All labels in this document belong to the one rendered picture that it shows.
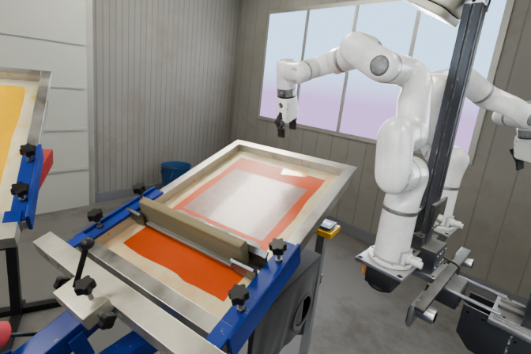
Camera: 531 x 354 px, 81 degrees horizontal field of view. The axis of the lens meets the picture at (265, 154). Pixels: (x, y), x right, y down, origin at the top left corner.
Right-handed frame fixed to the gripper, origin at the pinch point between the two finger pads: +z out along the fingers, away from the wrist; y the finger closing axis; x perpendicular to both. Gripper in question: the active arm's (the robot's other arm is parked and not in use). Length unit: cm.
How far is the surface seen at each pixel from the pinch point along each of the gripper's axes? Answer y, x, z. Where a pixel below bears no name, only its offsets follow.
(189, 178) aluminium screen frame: -34.3, 24.6, 12.2
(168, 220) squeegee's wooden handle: -60, 6, 7
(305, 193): -18.8, -18.3, 13.8
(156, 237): -61, 12, 15
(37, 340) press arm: -98, 0, 8
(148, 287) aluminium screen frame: -76, -4, 12
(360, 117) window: 222, 37, 76
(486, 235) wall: 173, -98, 146
